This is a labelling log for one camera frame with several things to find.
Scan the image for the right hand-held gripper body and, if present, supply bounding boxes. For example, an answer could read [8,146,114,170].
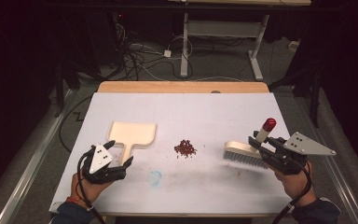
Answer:
[261,131,337,176]

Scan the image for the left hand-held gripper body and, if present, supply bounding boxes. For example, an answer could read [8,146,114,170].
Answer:
[80,143,127,185]

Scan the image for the white brush with red-tipped handle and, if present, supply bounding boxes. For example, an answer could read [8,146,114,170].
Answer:
[223,117,278,171]

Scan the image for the person's right hand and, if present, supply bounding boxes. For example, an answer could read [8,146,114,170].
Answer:
[268,161,319,208]

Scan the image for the person's left hand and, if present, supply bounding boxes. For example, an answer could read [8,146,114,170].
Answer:
[70,172,114,206]

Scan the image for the white table cover sheet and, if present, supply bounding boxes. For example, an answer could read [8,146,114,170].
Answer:
[48,91,294,216]

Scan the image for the pile of red beans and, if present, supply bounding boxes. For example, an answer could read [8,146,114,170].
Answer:
[173,138,198,160]

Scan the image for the wooden table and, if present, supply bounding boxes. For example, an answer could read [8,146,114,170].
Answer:
[48,80,294,218]

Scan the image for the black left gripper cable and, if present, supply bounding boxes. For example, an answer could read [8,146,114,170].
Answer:
[76,146,107,224]

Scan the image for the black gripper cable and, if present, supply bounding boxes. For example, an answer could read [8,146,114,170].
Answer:
[76,146,107,224]
[271,160,313,224]

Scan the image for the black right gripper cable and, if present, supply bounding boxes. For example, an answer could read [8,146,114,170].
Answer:
[271,160,313,224]

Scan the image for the aluminium floor rail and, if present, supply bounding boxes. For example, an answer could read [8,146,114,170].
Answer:
[0,88,76,224]
[292,92,358,224]

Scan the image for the black floor cable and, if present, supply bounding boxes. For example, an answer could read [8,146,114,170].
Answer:
[58,94,95,154]

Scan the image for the red bracelet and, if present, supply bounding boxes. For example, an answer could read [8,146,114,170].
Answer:
[65,196,82,207]

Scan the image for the tangle of floor cables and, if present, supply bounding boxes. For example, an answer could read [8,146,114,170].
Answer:
[113,12,181,82]

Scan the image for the white metal desk frame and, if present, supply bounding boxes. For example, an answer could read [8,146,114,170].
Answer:
[167,0,312,82]

